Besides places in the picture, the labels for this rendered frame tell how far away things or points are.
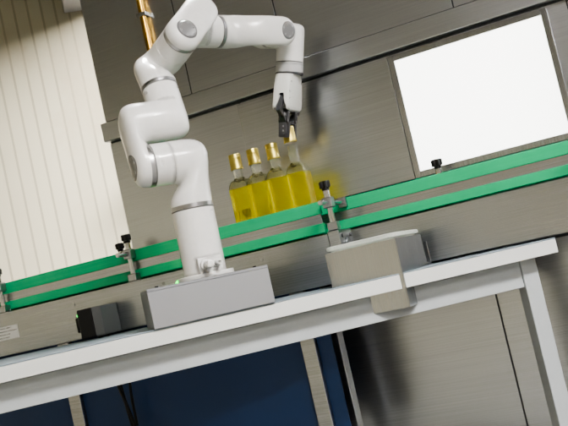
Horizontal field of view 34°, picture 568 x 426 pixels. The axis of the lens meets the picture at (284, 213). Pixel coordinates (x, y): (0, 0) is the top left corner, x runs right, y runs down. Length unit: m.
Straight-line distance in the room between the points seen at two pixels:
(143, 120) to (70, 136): 2.95
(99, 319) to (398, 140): 0.94
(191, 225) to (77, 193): 2.96
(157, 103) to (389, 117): 0.72
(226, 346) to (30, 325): 0.91
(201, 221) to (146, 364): 0.33
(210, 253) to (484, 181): 0.71
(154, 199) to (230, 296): 0.96
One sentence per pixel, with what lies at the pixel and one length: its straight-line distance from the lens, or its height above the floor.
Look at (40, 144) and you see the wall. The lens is 5.00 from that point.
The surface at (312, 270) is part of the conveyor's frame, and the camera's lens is 2.31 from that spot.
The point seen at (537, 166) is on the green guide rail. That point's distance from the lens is 2.28.
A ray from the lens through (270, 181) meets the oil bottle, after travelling 2.49.
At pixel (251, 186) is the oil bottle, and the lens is 2.51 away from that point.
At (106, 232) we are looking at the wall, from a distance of 4.93.
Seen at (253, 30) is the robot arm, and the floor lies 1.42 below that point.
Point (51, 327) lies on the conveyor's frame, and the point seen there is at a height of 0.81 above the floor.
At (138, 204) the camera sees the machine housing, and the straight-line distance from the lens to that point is 2.90.
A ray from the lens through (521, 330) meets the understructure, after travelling 2.50.
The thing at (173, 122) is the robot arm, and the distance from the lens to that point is 2.08.
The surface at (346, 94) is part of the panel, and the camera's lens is 2.58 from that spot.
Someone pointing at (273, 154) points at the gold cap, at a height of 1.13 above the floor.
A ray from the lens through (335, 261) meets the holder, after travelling 2.10.
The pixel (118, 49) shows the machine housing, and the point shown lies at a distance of 2.97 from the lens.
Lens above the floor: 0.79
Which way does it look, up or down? 4 degrees up
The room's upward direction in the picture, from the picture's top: 13 degrees counter-clockwise
